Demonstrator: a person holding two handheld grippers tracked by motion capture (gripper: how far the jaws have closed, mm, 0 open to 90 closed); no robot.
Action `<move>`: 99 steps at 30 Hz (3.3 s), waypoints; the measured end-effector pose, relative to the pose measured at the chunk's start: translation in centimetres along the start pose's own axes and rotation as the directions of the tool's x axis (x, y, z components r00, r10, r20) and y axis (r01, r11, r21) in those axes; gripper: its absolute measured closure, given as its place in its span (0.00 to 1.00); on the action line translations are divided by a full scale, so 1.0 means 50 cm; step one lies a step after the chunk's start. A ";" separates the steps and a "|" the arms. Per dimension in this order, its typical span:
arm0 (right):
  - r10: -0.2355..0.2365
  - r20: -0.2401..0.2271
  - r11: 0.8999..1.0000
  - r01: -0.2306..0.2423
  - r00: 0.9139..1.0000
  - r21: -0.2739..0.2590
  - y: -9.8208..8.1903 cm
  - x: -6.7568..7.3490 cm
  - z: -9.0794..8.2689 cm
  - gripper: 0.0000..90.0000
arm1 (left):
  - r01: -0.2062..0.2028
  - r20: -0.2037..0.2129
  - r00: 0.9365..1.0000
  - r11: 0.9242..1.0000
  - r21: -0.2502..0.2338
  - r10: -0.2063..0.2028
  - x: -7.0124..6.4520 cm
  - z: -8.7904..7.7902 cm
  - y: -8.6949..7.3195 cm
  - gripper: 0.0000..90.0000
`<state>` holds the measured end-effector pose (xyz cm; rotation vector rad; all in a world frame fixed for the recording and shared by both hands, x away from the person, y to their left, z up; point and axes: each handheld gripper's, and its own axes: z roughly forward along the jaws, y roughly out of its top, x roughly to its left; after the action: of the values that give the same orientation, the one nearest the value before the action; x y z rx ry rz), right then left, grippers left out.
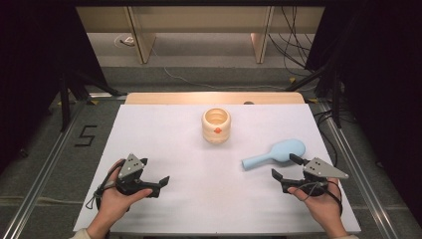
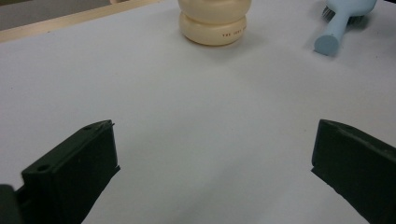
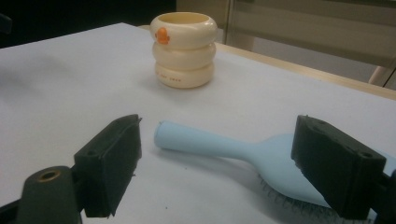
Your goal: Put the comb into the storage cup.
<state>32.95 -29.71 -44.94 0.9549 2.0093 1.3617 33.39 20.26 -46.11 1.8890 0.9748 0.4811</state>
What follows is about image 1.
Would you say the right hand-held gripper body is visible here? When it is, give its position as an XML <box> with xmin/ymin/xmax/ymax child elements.
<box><xmin>281</xmin><ymin>156</ymin><xmax>350</xmax><ymax>197</ymax></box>

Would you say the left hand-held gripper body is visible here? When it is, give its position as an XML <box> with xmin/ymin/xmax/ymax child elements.
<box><xmin>114</xmin><ymin>152</ymin><xmax>160</xmax><ymax>199</ymax></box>

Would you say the light blue hairbrush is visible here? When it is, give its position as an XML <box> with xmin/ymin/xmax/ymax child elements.
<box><xmin>241</xmin><ymin>138</ymin><xmax>307</xmax><ymax>171</ymax></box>

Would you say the cream ribbed cup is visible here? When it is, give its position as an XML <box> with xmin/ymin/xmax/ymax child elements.
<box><xmin>201</xmin><ymin>107</ymin><xmax>232</xmax><ymax>144</ymax></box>

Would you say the person's left hand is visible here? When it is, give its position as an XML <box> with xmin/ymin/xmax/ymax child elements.
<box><xmin>94</xmin><ymin>158</ymin><xmax>154</xmax><ymax>231</ymax></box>

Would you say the person's right hand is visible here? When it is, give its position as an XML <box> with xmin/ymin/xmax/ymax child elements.
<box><xmin>287</xmin><ymin>177</ymin><xmax>348</xmax><ymax>238</ymax></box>

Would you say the white table cover board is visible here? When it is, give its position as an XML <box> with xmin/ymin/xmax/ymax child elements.
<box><xmin>73</xmin><ymin>103</ymin><xmax>362</xmax><ymax>235</ymax></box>

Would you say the black metal stand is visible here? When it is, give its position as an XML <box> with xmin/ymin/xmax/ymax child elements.
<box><xmin>284</xmin><ymin>64</ymin><xmax>342</xmax><ymax>128</ymax></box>
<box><xmin>58</xmin><ymin>71</ymin><xmax>128</xmax><ymax>133</ymax></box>

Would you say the black curtain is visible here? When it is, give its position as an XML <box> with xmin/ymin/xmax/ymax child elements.
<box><xmin>0</xmin><ymin>0</ymin><xmax>107</xmax><ymax>167</ymax></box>
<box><xmin>305</xmin><ymin>0</ymin><xmax>422</xmax><ymax>227</ymax></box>

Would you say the round floor socket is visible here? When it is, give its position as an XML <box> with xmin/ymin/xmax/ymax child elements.
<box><xmin>113</xmin><ymin>34</ymin><xmax>136</xmax><ymax>48</ymax></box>

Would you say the beige wooden desk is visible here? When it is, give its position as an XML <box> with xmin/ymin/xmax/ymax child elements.
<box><xmin>76</xmin><ymin>6</ymin><xmax>325</xmax><ymax>65</ymax></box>

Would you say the metal floor rail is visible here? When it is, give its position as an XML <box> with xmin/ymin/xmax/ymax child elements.
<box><xmin>0</xmin><ymin>99</ymin><xmax>88</xmax><ymax>239</ymax></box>
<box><xmin>316</xmin><ymin>101</ymin><xmax>394</xmax><ymax>239</ymax></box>

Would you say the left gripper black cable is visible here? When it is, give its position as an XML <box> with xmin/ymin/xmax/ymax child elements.
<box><xmin>85</xmin><ymin>160</ymin><xmax>125</xmax><ymax>211</ymax></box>

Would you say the white floor cable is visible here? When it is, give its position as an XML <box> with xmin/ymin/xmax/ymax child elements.
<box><xmin>150</xmin><ymin>46</ymin><xmax>317</xmax><ymax>93</ymax></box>

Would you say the pale floor cable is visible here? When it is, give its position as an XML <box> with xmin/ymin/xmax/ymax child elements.
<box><xmin>0</xmin><ymin>194</ymin><xmax>84</xmax><ymax>205</ymax></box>

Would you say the bundle of black cables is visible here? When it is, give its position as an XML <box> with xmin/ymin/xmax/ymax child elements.
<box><xmin>268</xmin><ymin>6</ymin><xmax>317</xmax><ymax>78</ymax></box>

